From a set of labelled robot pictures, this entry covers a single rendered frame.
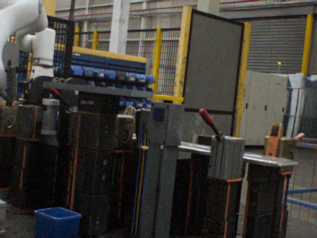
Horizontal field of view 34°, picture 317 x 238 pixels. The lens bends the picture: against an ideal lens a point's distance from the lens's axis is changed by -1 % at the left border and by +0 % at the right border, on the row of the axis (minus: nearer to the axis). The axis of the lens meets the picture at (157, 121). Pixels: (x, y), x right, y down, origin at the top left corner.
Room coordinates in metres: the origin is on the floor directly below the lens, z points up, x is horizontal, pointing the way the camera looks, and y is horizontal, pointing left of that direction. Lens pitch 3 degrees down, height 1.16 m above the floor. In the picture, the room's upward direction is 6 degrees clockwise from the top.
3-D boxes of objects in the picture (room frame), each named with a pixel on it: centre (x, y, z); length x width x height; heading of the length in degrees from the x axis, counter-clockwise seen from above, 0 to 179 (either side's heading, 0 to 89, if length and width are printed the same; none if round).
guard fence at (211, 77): (5.10, -0.49, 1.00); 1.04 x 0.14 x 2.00; 132
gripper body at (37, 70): (2.25, 0.52, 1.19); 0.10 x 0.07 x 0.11; 142
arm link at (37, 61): (2.24, 0.52, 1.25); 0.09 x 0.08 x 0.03; 142
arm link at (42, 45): (2.25, 0.53, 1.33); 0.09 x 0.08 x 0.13; 86
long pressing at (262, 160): (1.95, 0.13, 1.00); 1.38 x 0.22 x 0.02; 52
